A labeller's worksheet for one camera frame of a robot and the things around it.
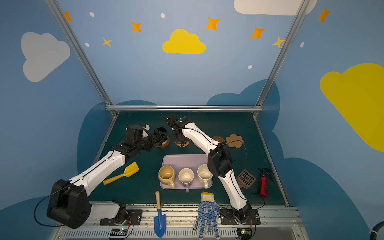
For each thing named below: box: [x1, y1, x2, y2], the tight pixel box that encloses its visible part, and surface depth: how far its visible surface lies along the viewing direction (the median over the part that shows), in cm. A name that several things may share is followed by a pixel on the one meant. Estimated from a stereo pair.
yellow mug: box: [158, 165, 175, 189], surface depth 82 cm
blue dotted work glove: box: [192, 192, 221, 240], surface depth 76 cm
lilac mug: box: [178, 167, 195, 193], surface depth 84 cm
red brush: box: [258, 168, 271, 199], surface depth 84 cm
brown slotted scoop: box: [236, 169, 257, 189], surface depth 87 cm
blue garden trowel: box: [153, 191, 167, 238], surface depth 75 cm
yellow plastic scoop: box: [103, 162, 140, 185], surface depth 91 cm
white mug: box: [197, 164, 214, 189], surface depth 84 cm
